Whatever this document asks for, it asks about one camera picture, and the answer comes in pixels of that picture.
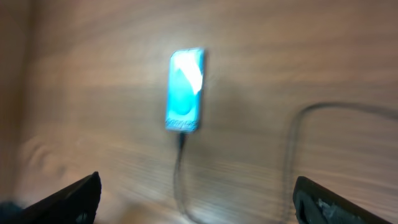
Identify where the blue screen smartphone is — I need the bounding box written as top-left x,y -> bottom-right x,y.
165,48 -> 205,133

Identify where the black charger cable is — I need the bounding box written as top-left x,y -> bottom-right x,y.
172,101 -> 398,224

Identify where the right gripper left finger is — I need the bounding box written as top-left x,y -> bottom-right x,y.
1,172 -> 101,224

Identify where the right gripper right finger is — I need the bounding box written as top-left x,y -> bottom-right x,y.
293,176 -> 391,224

